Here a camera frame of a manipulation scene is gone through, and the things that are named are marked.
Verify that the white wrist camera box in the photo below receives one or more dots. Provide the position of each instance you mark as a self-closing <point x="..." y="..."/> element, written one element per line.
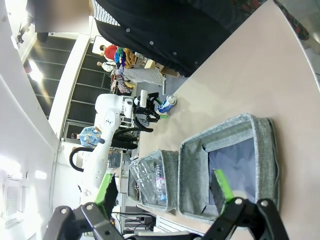
<point x="143" y="98"/>

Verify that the bystander in blue floral shirt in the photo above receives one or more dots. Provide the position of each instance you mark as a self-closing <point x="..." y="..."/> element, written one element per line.
<point x="90" y="137"/>

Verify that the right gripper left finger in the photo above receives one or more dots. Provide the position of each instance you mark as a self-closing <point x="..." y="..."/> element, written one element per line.
<point x="85" y="222"/>

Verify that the brown cardboard box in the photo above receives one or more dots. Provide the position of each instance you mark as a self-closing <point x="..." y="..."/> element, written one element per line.
<point x="170" y="70"/>

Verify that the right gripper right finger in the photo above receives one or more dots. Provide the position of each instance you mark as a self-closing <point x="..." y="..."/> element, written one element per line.
<point x="245" y="220"/>

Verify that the large clear plastic bottle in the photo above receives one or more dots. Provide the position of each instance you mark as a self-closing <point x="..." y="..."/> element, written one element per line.
<point x="145" y="175"/>

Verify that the grey fabric basket labelled Can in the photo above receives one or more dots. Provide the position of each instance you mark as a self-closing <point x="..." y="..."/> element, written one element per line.
<point x="190" y="175"/>

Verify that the crushed blue drink can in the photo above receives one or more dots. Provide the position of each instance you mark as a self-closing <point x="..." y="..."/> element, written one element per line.
<point x="166" y="105"/>

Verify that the small pink-label plastic bottle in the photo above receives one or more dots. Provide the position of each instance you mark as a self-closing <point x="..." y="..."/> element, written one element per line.
<point x="160" y="182"/>

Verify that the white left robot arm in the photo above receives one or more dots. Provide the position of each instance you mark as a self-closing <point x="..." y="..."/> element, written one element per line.
<point x="105" y="120"/>

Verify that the colourful clothes pile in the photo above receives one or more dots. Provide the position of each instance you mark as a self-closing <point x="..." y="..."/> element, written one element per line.
<point x="122" y="56"/>

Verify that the checkered cloth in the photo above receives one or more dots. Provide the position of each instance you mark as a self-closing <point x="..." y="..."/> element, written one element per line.
<point x="142" y="75"/>

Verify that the grey fabric basket labelled Plastic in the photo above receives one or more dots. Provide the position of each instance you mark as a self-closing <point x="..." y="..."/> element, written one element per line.
<point x="171" y="175"/>

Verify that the person in black cardigan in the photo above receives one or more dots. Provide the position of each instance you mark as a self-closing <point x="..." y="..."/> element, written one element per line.
<point x="162" y="25"/>

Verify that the white metal stand pole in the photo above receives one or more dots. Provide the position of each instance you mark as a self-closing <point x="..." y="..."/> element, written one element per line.
<point x="163" y="83"/>

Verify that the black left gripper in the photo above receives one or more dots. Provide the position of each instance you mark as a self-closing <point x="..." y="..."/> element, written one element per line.
<point x="150" y="110"/>

